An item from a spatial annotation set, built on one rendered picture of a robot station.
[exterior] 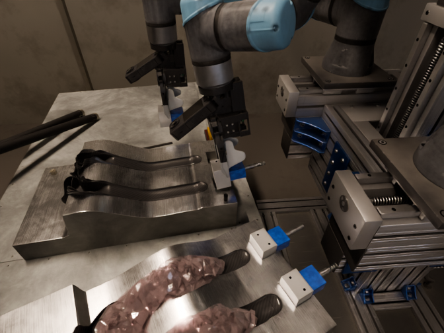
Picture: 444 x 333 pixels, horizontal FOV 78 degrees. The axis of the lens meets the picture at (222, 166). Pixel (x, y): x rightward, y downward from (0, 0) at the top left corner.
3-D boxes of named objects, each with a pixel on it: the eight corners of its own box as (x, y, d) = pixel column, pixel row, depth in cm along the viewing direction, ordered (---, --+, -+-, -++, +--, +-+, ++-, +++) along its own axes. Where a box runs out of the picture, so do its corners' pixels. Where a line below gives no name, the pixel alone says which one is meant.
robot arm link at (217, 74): (194, 69, 49) (190, 59, 56) (199, 94, 52) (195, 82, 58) (234, 60, 49) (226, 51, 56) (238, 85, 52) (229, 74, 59)
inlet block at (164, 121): (199, 115, 91) (199, 100, 88) (201, 123, 88) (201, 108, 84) (160, 119, 89) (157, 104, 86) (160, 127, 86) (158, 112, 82)
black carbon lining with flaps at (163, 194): (201, 159, 80) (199, 131, 73) (209, 199, 68) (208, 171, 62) (74, 174, 75) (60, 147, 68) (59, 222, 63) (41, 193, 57)
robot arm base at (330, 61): (357, 58, 94) (368, 26, 88) (380, 76, 83) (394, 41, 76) (314, 59, 93) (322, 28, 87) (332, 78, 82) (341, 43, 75)
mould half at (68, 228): (217, 161, 90) (217, 126, 81) (236, 225, 70) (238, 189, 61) (53, 182, 82) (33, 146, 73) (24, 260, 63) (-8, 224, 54)
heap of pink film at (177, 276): (217, 250, 58) (217, 228, 53) (266, 332, 47) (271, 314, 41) (89, 312, 49) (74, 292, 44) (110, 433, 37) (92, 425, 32)
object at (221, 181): (262, 166, 71) (261, 148, 68) (269, 177, 67) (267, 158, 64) (213, 178, 70) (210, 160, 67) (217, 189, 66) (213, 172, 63)
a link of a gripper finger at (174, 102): (185, 119, 82) (182, 88, 77) (165, 121, 81) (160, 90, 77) (184, 116, 84) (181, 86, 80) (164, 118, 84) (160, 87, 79)
